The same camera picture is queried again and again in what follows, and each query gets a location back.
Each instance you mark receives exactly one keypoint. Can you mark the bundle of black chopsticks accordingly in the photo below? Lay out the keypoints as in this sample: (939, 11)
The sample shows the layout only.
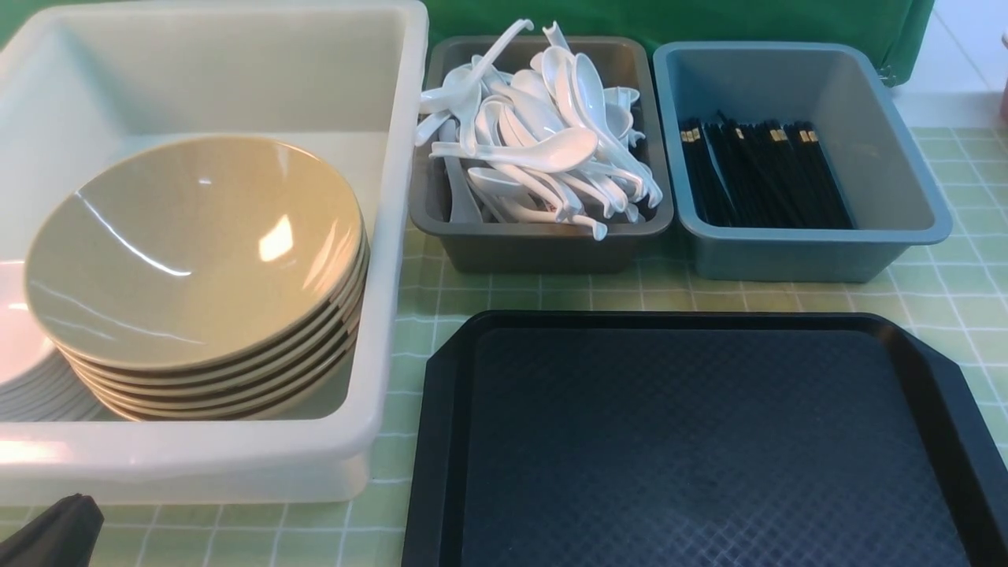
(761, 175)

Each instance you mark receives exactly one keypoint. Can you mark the grey plastic spoon bin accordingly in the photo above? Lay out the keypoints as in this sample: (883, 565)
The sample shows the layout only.
(554, 248)

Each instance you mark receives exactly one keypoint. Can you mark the black plastic serving tray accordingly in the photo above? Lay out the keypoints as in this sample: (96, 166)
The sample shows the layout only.
(572, 438)

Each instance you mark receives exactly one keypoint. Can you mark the tan noodle bowl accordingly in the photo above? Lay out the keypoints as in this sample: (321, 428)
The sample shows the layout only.
(192, 252)

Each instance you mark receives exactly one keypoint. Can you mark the blue plastic chopstick bin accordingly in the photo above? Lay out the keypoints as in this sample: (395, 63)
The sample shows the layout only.
(885, 182)

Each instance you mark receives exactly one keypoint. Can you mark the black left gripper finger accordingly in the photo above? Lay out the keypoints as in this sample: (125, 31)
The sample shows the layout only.
(63, 535)

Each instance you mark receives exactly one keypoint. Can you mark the green checkered tablecloth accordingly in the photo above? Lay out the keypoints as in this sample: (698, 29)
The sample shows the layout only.
(952, 295)

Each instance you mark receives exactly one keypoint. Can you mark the large white plastic tub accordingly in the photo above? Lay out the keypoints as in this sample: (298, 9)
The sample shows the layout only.
(84, 85)

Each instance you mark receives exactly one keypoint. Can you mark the pile of white spoons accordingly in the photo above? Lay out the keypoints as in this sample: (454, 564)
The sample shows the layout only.
(548, 143)

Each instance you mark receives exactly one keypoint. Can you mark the stack of white plates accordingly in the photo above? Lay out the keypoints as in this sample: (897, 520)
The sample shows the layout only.
(37, 384)

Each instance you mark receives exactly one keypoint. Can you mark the stack of tan bowls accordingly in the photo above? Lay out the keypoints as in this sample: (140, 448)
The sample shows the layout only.
(258, 384)

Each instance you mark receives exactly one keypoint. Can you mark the white soup spoon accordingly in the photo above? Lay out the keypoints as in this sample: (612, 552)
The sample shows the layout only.
(443, 97)

